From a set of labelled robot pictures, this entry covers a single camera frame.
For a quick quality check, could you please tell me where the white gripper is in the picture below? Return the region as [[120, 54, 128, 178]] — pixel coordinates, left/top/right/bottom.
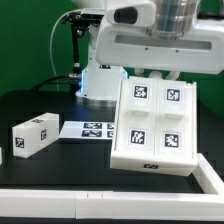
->
[[95, 18, 224, 80]]

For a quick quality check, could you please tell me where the white door panel with pegs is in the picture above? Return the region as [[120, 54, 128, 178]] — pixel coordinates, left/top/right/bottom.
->
[[155, 80, 196, 159]]

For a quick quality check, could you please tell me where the white door panel with knob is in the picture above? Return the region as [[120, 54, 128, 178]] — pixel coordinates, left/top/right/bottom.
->
[[116, 77, 157, 154]]

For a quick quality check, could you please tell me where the white cabinet body box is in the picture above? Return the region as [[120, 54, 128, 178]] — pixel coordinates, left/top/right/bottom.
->
[[110, 78, 197, 176]]

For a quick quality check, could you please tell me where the white cabinet top block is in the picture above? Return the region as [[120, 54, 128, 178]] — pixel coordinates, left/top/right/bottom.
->
[[12, 113, 59, 158]]

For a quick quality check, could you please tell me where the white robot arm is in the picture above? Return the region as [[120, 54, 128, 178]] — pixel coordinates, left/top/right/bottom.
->
[[71, 0, 224, 74]]

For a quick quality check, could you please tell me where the white marker base sheet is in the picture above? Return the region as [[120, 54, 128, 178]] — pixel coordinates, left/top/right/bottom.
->
[[59, 121, 114, 140]]

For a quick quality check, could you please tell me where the white part at left edge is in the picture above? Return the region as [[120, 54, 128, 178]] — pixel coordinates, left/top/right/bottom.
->
[[0, 147, 2, 166]]

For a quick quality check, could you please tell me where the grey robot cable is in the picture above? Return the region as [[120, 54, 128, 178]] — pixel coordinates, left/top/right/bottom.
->
[[49, 9, 81, 78]]

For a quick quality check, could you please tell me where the white L-shaped fence frame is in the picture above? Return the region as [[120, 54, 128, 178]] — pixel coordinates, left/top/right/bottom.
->
[[0, 154, 224, 221]]

